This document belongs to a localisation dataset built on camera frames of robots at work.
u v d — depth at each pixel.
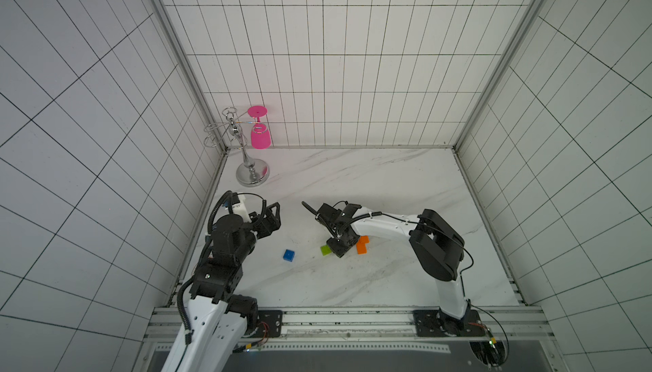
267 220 0.65
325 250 0.86
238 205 0.63
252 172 1.10
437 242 0.53
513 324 0.74
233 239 0.52
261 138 1.03
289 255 0.85
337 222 0.66
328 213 0.73
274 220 0.65
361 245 0.88
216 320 0.46
